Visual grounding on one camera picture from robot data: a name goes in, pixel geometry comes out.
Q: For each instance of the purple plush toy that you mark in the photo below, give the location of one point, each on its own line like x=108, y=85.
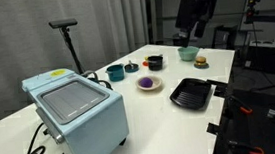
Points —
x=146, y=82

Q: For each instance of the beige shallow bowl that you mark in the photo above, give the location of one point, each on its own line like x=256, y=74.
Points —
x=157, y=82

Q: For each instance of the black toy pot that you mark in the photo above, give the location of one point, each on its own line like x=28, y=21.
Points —
x=155, y=63

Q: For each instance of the light blue toaster oven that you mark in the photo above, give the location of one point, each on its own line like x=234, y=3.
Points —
x=82, y=116

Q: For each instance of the black camera on stand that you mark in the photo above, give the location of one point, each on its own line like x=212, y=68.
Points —
x=63, y=26

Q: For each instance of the teal toy pot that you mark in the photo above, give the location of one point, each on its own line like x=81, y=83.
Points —
x=115, y=73

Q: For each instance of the orange handled clamp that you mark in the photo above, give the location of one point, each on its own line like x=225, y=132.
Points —
x=245, y=109
x=243, y=148

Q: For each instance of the black grill pan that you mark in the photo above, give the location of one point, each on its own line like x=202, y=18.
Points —
x=191, y=93

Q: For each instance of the mint green bowl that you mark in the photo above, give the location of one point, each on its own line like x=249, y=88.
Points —
x=188, y=54

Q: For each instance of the teal pot lid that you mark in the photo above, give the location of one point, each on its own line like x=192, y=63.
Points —
x=131, y=67

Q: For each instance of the toy burger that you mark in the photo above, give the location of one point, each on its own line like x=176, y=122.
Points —
x=200, y=62

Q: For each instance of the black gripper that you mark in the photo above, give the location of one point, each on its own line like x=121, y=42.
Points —
x=193, y=14

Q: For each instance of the orange toy piece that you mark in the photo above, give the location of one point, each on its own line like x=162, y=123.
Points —
x=145, y=62

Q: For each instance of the orange handled clamp lower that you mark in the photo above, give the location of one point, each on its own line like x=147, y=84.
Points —
x=243, y=148

